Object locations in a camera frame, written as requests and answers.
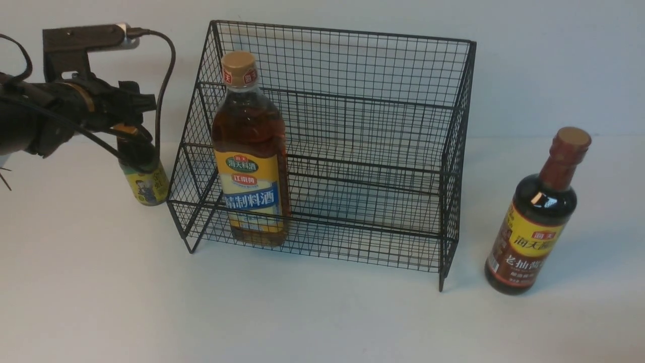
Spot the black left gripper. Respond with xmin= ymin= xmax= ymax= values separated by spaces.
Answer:
xmin=60 ymin=76 xmax=159 ymax=169

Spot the small yellow-capped sauce bottle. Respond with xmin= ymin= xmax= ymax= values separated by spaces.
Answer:
xmin=117 ymin=140 xmax=170 ymax=206

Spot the large cooking wine bottle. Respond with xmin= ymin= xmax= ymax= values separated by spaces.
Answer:
xmin=211 ymin=51 xmax=292 ymax=246

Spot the dark soy sauce bottle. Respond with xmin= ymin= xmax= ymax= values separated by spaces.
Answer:
xmin=484 ymin=127 xmax=592 ymax=295

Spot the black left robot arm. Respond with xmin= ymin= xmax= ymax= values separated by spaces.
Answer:
xmin=1 ymin=74 xmax=160 ymax=172

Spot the black left camera cable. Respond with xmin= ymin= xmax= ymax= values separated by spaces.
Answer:
xmin=126 ymin=28 xmax=177 ymax=159

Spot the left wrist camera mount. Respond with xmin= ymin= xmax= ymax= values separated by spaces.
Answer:
xmin=42 ymin=23 xmax=139 ymax=83

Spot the black wire mesh shelf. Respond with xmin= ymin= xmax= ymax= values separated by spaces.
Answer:
xmin=167 ymin=19 xmax=478 ymax=291

